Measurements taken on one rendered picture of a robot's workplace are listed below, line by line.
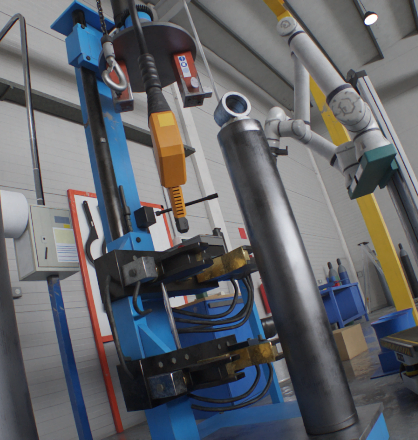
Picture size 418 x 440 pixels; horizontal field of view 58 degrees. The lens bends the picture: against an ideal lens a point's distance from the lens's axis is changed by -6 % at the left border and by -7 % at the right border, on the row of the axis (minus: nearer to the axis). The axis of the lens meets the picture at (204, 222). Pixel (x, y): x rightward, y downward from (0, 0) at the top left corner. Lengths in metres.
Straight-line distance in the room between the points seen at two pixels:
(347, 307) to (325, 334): 7.03
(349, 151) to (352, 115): 0.64
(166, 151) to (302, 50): 1.40
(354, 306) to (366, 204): 4.65
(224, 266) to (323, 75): 1.08
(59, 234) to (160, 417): 1.16
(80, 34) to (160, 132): 1.69
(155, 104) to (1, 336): 0.67
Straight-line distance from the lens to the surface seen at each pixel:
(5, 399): 0.58
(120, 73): 1.27
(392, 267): 4.09
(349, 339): 4.45
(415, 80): 13.39
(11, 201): 2.29
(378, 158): 2.06
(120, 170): 2.32
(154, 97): 1.04
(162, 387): 1.62
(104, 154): 2.19
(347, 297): 8.60
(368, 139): 2.11
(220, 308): 3.33
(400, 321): 3.12
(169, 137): 0.97
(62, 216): 2.47
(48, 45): 5.42
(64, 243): 2.40
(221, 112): 1.87
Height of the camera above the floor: 0.62
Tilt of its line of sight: 16 degrees up
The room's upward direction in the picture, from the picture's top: 16 degrees counter-clockwise
